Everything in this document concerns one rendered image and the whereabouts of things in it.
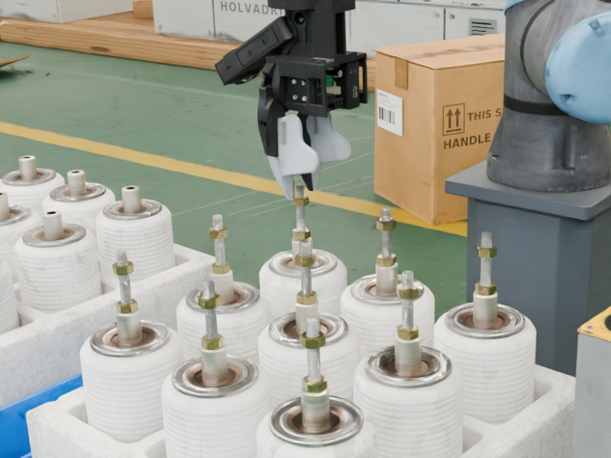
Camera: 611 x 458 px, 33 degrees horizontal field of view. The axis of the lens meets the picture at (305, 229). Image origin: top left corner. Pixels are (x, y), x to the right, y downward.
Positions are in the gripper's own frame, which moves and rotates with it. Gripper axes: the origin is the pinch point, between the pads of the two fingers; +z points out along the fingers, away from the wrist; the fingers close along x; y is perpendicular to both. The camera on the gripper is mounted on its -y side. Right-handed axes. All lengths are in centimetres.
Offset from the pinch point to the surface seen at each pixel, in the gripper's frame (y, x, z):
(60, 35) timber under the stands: -250, 165, 28
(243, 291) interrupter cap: 0.4, -9.5, 9.1
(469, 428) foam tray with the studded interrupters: 26.6, -8.6, 16.7
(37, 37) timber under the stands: -265, 165, 30
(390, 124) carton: -45, 83, 18
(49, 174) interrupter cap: -51, 6, 9
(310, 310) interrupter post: 12.3, -13.2, 6.9
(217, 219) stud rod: 0.0, -12.0, 0.7
